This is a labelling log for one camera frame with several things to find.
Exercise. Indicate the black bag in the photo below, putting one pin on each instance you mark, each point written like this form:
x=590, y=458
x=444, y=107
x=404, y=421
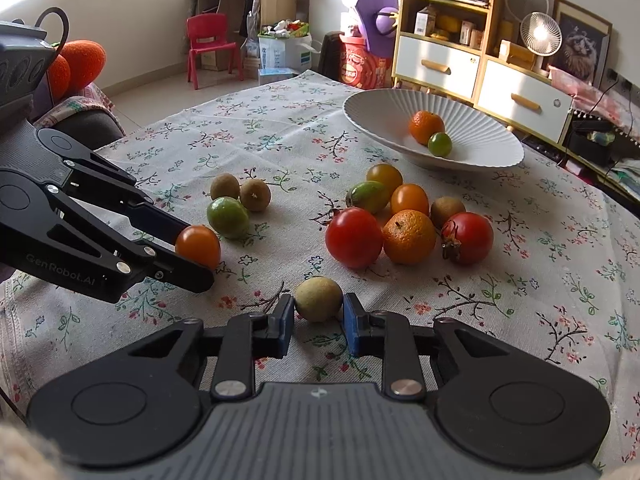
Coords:
x=592, y=140

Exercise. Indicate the white box with toys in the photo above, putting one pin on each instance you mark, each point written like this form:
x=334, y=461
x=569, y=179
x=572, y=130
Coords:
x=280, y=50

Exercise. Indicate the brown cardboard box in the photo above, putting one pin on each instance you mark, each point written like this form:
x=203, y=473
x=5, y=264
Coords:
x=515, y=52

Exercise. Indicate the pile of papers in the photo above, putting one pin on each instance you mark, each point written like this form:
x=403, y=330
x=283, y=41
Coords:
x=625, y=175

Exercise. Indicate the pink patterned cloth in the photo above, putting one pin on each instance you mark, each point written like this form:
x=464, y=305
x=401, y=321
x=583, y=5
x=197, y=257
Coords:
x=600, y=100

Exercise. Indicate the wall socket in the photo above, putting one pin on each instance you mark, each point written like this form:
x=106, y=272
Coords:
x=622, y=81

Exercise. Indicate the green red fruit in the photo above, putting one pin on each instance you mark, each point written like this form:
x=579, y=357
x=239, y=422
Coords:
x=369, y=196

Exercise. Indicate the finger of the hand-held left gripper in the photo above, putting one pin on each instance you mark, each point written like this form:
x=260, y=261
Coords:
x=186, y=272
x=161, y=221

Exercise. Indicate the white cabinet drawer with sticker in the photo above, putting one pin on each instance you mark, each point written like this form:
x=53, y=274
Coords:
x=525, y=100

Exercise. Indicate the black panel heater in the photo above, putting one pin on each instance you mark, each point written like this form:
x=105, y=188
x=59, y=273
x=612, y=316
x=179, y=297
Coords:
x=331, y=55

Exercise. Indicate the red tomato with stem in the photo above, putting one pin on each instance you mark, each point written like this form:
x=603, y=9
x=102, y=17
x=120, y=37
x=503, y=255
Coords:
x=472, y=239

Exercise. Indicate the orange plush cushion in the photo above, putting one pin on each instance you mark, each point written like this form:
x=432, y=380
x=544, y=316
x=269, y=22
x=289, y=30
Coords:
x=82, y=62

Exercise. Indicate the red plastic chair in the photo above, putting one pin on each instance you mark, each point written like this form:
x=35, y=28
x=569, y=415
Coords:
x=205, y=30

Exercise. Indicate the purple hat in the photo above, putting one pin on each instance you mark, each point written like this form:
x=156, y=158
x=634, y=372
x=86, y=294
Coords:
x=375, y=15

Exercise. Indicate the red printed bucket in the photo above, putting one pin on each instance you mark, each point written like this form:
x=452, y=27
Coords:
x=362, y=65

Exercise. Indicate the yellow orange cherry tomato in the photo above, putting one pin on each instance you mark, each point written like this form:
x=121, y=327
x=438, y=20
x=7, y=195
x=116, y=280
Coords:
x=385, y=176

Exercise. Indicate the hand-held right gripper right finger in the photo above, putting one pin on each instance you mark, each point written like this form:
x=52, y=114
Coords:
x=354, y=327

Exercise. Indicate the orange mandarin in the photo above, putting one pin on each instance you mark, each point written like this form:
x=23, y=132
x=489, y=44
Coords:
x=425, y=126
x=409, y=237

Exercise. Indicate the large red tomato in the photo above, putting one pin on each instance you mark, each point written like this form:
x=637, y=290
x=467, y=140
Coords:
x=354, y=237

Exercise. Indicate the small green lime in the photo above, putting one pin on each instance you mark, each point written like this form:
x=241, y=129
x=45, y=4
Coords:
x=440, y=145

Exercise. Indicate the small blue white box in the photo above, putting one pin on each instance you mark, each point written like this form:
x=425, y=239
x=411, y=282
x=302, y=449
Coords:
x=275, y=76

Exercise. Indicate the striped pink cloth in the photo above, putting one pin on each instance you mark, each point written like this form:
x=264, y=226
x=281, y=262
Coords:
x=75, y=105

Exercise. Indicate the floral tablecloth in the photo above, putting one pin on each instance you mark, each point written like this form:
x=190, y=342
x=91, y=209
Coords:
x=300, y=135

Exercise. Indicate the white desk fan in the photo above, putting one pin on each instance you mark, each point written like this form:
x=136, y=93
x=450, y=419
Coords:
x=541, y=34

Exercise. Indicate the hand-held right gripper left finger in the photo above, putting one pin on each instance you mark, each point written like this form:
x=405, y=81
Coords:
x=283, y=327

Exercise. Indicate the small milk carton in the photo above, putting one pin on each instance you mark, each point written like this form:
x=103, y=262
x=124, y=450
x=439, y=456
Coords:
x=425, y=21

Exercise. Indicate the white ribbed bowl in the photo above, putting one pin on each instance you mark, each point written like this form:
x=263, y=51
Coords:
x=390, y=110

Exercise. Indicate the framed cat picture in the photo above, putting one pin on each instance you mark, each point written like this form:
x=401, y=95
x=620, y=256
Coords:
x=582, y=45

